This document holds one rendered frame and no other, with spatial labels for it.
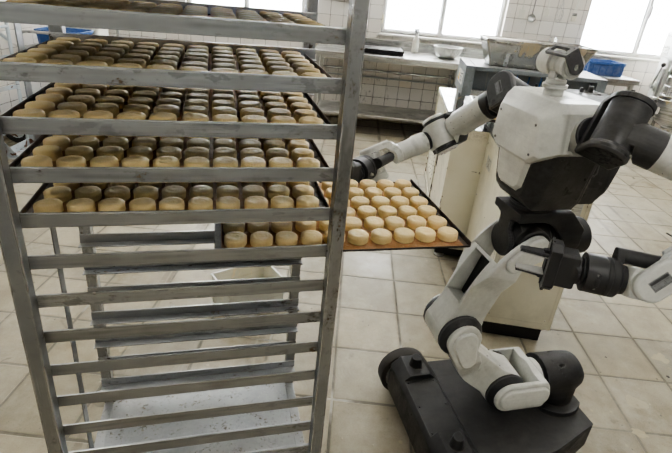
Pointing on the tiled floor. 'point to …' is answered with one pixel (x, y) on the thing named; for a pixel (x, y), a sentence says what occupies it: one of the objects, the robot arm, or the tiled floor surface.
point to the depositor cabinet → (455, 174)
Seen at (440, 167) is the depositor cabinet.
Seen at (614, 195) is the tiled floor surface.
